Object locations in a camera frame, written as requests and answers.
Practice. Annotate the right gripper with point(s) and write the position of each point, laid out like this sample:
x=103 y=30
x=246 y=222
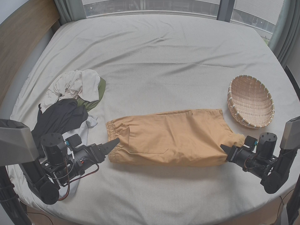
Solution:
x=239 y=156

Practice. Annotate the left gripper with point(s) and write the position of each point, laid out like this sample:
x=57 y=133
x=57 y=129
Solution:
x=92 y=155

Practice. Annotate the tan shorts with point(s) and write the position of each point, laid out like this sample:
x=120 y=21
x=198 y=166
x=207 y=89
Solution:
x=175 y=137

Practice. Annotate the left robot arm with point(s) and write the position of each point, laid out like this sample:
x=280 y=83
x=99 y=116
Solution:
x=16 y=142

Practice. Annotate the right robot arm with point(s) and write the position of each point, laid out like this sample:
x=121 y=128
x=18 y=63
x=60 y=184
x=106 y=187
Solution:
x=288 y=135

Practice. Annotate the round woven basket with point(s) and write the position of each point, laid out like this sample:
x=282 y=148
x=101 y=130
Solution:
x=250 y=102

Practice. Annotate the bed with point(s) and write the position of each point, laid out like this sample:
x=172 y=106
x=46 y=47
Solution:
x=152 y=43

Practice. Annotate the pile of clothes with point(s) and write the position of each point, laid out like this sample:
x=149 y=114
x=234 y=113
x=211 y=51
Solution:
x=61 y=116

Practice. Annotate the grey-green curtain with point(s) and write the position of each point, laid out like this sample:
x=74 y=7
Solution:
x=68 y=3
x=288 y=20

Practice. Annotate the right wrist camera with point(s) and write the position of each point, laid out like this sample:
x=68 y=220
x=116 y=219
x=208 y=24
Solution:
x=250 y=141

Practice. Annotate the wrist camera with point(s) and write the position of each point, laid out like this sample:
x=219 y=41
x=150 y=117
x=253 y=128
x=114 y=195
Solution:
x=75 y=140
x=250 y=141

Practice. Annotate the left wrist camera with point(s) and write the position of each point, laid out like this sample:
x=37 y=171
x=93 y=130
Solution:
x=75 y=140

